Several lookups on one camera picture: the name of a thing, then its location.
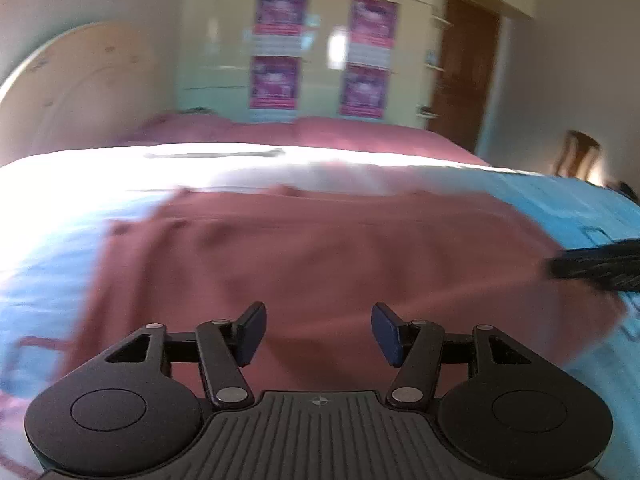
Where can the pink folded blanket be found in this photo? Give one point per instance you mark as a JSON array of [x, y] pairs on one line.
[[351, 135]]

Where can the upper right pink poster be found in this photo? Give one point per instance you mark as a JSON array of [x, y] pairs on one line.
[[373, 22]]

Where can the pink knit sweater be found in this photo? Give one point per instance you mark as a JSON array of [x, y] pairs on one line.
[[319, 262]]

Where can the pink poster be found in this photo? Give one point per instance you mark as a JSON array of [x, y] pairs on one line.
[[373, 22], [274, 82], [364, 91], [280, 17]]

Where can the wooden chair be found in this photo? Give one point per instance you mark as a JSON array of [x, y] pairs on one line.
[[578, 156]]

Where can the brown wooden door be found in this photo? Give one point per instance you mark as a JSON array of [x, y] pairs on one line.
[[467, 59]]

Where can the cream arched headboard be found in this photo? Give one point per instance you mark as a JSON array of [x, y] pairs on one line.
[[85, 88]]

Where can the pink pillow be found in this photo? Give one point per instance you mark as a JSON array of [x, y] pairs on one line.
[[179, 128]]

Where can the cream glossy wardrobe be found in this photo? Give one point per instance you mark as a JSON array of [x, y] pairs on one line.
[[217, 43]]

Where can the blue patterned quilt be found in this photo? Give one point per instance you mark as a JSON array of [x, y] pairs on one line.
[[55, 208]]

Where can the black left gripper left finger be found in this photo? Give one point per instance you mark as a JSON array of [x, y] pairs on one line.
[[138, 406]]

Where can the lower left pink poster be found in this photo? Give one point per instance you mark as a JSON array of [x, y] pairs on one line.
[[274, 82]]

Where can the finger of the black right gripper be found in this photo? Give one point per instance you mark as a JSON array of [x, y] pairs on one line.
[[612, 266]]

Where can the lower right pink poster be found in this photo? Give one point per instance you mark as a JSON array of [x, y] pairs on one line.
[[364, 91]]

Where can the upper left pink poster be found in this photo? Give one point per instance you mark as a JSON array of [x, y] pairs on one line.
[[280, 17]]

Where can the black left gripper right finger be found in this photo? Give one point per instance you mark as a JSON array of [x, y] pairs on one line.
[[494, 408]]

